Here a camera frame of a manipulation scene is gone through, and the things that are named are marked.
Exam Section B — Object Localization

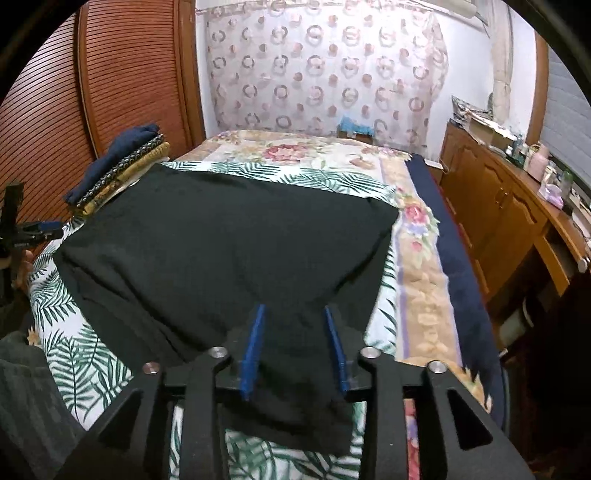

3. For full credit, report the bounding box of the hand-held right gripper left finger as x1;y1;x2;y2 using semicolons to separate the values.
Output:
55;304;267;480

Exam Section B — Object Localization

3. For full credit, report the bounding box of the person's left hand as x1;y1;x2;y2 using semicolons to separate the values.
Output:
11;249;37;292

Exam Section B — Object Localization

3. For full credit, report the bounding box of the grey window blind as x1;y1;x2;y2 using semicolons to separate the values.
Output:
540;46;591;185

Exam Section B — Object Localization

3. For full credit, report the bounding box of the pink jar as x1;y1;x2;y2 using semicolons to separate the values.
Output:
526;144;550;180

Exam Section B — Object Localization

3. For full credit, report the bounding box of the folded navy patterned cloth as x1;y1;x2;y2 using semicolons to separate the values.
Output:
74;134;164;206

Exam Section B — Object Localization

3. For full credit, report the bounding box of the leaf print bed sheet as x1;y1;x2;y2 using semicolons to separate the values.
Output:
25;159;402;480

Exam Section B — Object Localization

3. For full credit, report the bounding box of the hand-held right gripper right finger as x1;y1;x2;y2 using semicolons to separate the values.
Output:
324;305;532;480

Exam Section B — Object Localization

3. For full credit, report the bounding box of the floral bed blanket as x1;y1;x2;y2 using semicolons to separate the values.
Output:
173;129;495;480

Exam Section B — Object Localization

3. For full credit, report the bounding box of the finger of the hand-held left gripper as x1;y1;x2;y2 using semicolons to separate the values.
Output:
14;220;64;246

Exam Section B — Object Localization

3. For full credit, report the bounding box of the navy blue blanket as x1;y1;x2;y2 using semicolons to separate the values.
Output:
409;154;509;430

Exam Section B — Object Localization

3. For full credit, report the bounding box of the stack of folded clothes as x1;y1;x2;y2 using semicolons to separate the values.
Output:
64;122;160;204

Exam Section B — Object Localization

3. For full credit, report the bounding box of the person's dark clothing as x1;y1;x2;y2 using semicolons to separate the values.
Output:
0;332;88;480

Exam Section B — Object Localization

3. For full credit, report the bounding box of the folded tan floral cloth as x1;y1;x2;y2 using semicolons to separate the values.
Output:
81;142;171;217

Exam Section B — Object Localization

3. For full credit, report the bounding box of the small blue box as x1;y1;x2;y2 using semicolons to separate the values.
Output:
337;115;375;139

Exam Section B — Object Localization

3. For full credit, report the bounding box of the ring patterned curtain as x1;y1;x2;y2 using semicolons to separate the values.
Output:
196;0;451;158

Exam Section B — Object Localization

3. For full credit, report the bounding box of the wooden cabinet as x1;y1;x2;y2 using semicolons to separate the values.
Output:
438;121;591;337

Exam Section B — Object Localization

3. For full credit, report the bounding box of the black garment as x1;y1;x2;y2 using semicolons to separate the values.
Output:
53;162;400;455

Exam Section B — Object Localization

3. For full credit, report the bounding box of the cardboard box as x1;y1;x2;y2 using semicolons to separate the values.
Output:
468;113;518;145

